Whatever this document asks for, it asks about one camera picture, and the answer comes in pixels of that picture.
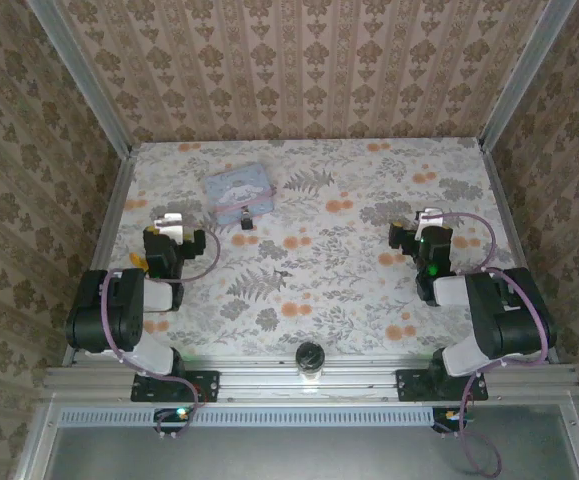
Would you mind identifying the glass jar with black lid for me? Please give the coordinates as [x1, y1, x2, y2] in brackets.
[294, 341, 326, 387]

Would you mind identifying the floral tablecloth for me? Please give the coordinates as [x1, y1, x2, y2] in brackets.
[84, 138, 546, 359]

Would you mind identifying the black controller board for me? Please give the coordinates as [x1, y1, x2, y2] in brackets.
[431, 407, 471, 435]
[152, 407, 196, 435]

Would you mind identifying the grey metal panel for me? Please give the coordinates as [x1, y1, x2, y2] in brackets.
[43, 404, 579, 480]

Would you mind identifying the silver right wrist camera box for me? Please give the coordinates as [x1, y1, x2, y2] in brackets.
[414, 207, 444, 232]

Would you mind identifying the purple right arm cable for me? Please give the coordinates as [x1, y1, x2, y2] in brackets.
[421, 211, 560, 479]

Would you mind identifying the aluminium side rail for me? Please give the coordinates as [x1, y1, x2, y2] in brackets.
[62, 153, 138, 366]
[477, 138, 561, 365]

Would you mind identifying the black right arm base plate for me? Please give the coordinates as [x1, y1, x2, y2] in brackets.
[395, 368, 489, 403]

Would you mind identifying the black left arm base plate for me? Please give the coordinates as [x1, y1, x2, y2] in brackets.
[130, 370, 221, 404]

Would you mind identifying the aluminium mounting rail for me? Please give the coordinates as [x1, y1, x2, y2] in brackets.
[43, 353, 579, 405]

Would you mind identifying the aluminium corner post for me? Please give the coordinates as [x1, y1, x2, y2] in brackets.
[478, 0, 579, 151]
[24, 0, 135, 159]

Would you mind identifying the white slotted cable duct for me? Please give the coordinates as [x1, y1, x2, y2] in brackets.
[57, 405, 436, 428]

